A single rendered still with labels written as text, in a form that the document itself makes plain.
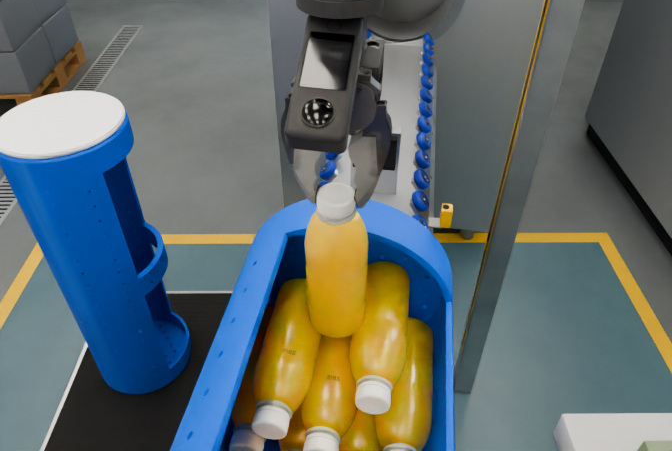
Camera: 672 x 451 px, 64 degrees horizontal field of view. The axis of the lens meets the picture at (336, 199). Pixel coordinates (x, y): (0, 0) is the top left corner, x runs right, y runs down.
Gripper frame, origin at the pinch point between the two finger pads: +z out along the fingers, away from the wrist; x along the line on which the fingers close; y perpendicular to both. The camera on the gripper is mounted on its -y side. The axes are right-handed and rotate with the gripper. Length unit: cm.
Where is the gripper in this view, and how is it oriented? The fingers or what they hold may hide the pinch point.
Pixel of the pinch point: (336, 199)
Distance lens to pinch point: 53.7
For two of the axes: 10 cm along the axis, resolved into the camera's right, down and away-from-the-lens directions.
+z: 0.0, 7.8, 6.3
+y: 1.5, -6.2, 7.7
